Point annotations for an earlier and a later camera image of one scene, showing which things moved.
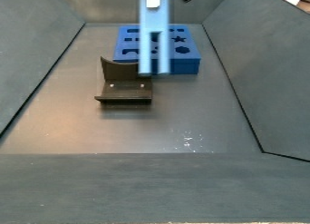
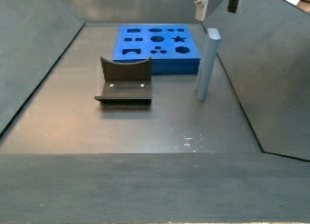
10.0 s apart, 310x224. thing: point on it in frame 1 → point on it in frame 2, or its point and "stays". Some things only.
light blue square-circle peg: (154, 20) → (210, 48)
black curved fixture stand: (124, 86) stays
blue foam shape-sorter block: (185, 55) stays
